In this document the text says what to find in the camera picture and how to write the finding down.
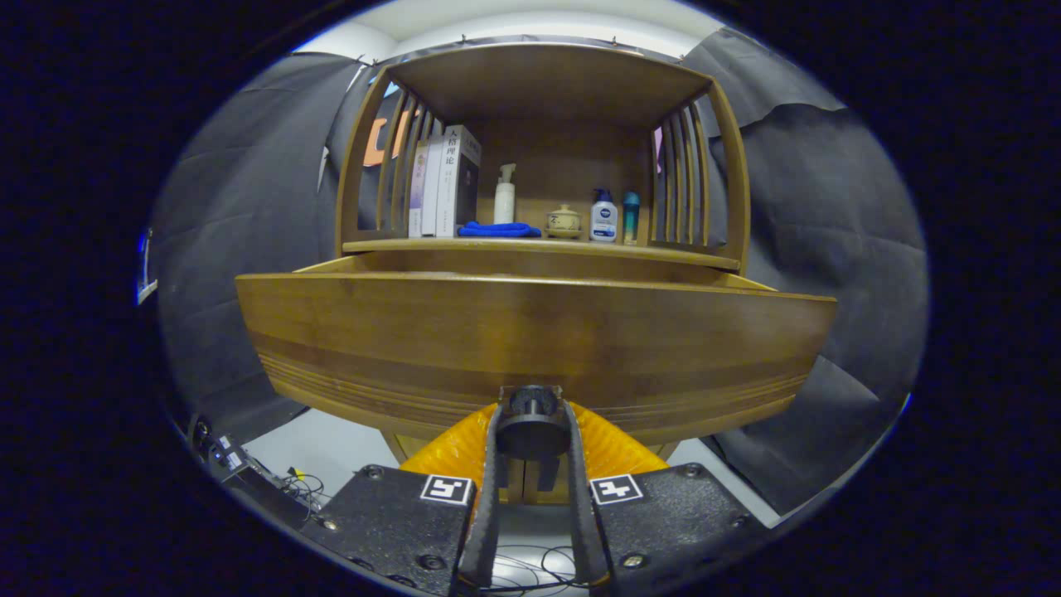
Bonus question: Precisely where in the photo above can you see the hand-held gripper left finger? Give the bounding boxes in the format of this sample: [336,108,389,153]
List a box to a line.
[300,402,506,597]

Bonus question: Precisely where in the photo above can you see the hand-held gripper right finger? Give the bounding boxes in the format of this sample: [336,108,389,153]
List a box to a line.
[565,401,765,597]

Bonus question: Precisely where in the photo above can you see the black drawer knob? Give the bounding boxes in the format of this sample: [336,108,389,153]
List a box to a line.
[495,384,573,461]

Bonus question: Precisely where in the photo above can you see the wooden drawer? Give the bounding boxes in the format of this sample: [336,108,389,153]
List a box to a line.
[236,251,838,449]

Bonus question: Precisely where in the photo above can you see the wooden cabinet door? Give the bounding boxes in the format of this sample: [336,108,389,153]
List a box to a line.
[526,439,682,505]
[385,430,526,505]

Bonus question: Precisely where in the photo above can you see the wooden countertop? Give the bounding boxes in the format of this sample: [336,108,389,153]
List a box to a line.
[342,220,741,270]

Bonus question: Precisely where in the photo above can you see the wooden cabinet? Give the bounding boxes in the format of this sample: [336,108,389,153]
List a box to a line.
[336,41,751,507]

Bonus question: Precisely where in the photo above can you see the black floor device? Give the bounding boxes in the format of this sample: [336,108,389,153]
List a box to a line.
[189,415,291,519]

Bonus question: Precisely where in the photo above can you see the blue folded cloth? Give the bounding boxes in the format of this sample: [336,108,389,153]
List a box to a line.
[458,221,542,239]

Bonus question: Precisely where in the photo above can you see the white bottle with blue cap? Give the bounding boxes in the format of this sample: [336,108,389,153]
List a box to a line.
[590,188,619,243]

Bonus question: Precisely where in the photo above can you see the white pump bottle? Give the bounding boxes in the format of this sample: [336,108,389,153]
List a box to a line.
[494,163,517,225]

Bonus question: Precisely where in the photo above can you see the pale purple book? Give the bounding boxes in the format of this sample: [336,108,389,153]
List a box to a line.
[409,141,430,239]

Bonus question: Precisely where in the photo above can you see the white book with portrait cover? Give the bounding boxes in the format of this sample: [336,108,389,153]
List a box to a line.
[437,124,482,239]

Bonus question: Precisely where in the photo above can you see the floor cables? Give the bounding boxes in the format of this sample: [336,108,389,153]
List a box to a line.
[489,543,585,591]

